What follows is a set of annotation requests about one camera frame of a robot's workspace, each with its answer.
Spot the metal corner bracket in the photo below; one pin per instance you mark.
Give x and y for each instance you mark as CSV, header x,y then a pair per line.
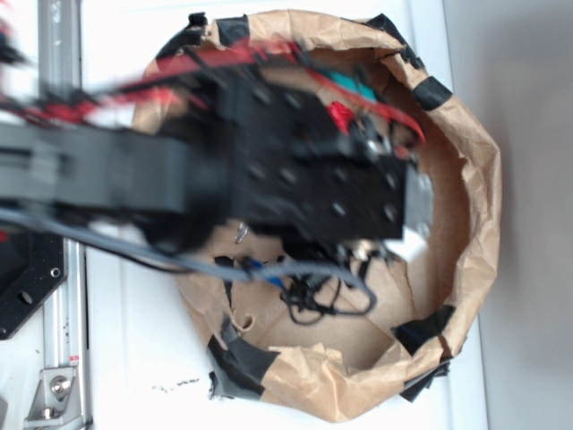
x,y
57,398

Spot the aluminium extrusion rail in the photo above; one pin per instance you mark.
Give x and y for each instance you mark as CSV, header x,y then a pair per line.
x,y
65,319

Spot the green block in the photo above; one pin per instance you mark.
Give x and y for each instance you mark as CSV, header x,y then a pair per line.
x,y
352,84

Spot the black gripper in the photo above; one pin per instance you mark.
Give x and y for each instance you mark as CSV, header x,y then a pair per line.
x,y
298,182

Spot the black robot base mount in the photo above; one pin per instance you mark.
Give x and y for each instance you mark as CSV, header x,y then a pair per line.
x,y
32,267

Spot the brown paper bag bin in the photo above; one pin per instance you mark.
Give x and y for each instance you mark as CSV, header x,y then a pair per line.
x,y
342,367

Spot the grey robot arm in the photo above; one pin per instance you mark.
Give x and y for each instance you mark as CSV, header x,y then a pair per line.
x,y
172,185

